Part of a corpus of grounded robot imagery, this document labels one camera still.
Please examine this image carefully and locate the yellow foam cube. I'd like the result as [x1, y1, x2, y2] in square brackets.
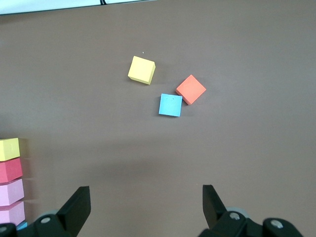
[127, 55, 157, 86]
[0, 137, 20, 162]

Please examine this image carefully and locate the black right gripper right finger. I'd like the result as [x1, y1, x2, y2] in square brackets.
[198, 184, 305, 237]

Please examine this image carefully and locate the white table edge strip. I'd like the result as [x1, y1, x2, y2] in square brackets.
[0, 0, 158, 15]

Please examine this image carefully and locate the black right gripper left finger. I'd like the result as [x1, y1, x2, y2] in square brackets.
[0, 186, 91, 237]

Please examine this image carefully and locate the red foam cube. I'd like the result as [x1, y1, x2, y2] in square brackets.
[0, 158, 23, 184]

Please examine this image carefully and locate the brown table mat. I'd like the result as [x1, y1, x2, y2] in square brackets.
[0, 0, 316, 237]

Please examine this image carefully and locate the orange foam cube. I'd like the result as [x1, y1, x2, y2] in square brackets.
[175, 74, 207, 106]

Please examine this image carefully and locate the pink foam cube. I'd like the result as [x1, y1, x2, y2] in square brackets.
[0, 201, 26, 226]
[0, 178, 25, 207]

